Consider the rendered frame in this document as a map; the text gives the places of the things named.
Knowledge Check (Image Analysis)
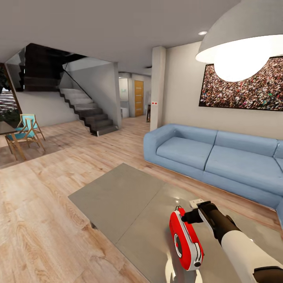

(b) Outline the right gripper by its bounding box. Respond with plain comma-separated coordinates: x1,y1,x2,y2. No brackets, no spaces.
181,209,202,224

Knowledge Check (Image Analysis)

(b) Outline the radio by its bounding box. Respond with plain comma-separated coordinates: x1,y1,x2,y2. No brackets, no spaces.
169,206,205,271

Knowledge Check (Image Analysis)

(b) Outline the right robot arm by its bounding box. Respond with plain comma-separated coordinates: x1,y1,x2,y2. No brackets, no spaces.
181,198,283,283

